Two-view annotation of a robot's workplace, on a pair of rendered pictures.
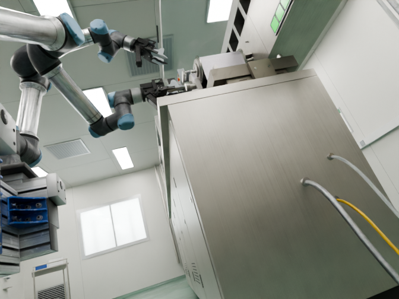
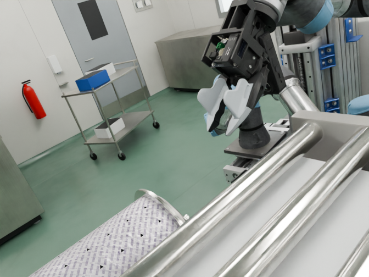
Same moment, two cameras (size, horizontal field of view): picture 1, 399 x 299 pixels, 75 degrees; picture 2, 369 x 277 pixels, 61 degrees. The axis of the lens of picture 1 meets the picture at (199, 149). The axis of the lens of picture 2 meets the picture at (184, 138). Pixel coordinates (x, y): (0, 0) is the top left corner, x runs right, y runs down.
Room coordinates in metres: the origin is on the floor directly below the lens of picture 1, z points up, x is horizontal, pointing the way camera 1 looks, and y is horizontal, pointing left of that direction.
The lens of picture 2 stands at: (1.54, -0.20, 1.55)
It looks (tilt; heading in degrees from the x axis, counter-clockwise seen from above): 24 degrees down; 159
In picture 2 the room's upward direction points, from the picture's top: 18 degrees counter-clockwise
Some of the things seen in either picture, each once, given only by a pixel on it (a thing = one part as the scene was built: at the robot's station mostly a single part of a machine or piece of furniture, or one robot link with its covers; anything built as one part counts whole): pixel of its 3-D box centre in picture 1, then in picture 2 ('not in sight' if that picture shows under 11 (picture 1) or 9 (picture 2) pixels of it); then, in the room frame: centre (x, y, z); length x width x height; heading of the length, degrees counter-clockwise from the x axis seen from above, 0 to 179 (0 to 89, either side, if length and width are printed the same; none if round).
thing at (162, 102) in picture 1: (205, 181); not in sight; (2.09, 0.04, 0.88); 2.52 x 0.66 x 0.04; 12
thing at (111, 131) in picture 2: not in sight; (114, 107); (-2.36, 0.50, 0.51); 0.91 x 0.58 x 1.02; 124
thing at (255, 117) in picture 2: not in sight; (246, 110); (0.40, 0.57, 0.98); 0.13 x 0.12 x 0.14; 76
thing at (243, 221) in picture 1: (224, 235); not in sight; (2.10, 0.02, 0.43); 2.52 x 0.64 x 0.86; 12
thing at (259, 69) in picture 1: (262, 70); not in sight; (0.94, -0.36, 0.96); 0.10 x 0.03 x 0.11; 102
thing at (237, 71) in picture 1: (250, 79); not in sight; (1.03, -0.32, 1.00); 0.40 x 0.16 x 0.06; 102
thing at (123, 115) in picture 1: (122, 118); not in sight; (1.02, 0.30, 1.01); 0.11 x 0.08 x 0.11; 76
